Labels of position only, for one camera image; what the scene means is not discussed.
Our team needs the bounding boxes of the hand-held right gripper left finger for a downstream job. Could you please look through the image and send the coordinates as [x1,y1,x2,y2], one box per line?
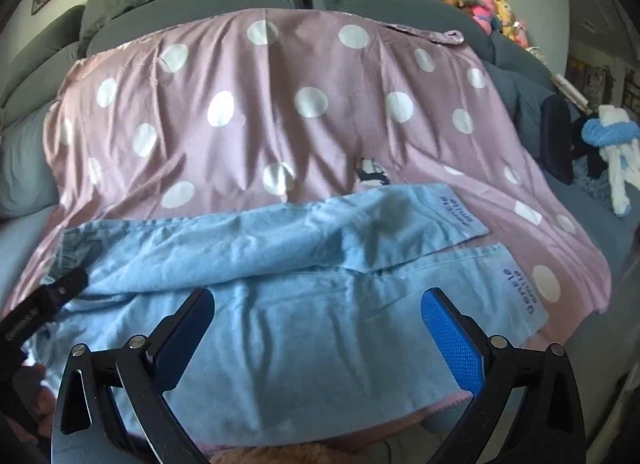
[50,287,216,464]

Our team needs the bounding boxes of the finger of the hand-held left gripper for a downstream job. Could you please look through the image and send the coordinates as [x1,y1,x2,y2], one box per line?
[42,267,89,308]

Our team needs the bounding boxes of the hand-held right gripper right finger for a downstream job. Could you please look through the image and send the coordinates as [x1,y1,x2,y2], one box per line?
[420,287,586,464]

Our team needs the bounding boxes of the light blue pants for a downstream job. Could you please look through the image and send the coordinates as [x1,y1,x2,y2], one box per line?
[22,183,546,450]

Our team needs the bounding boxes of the person's left hand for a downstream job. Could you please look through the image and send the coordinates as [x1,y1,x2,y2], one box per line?
[20,361,58,420]

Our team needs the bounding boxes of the light grey pillow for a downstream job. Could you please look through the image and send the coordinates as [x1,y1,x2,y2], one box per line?
[0,104,62,221]

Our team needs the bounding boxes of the brown fuzzy garment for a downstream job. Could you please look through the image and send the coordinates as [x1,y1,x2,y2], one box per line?
[205,443,451,464]

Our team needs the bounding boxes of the grey blue bed sheet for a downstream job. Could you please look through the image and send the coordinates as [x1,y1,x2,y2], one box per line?
[0,159,640,445]

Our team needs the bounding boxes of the black chair armrest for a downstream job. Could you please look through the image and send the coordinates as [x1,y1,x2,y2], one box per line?
[537,94,576,185]

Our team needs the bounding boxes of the pink polka dot blanket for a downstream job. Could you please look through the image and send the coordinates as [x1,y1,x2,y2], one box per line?
[5,9,613,450]

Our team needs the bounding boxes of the cluttered shelf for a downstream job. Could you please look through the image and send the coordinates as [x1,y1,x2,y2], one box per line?
[565,52,640,117]

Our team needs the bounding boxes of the grey sofa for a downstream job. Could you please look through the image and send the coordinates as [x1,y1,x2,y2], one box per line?
[0,0,566,225]

